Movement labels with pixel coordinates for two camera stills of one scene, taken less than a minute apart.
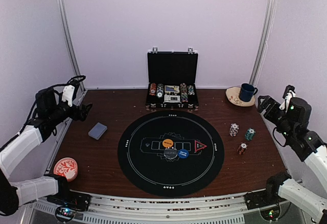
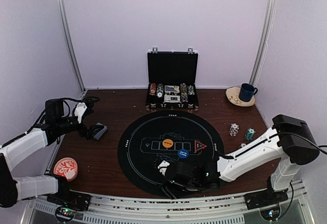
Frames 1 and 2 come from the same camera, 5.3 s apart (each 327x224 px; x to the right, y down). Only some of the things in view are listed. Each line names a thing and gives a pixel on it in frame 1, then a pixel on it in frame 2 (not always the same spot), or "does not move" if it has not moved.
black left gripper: [83, 113] -> [89, 134]
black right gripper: [267, 100] -> [165, 189]
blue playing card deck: [97, 131] does not move
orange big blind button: [167, 142] does not move
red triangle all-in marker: [199, 146] does not move
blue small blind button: [183, 153] does not move
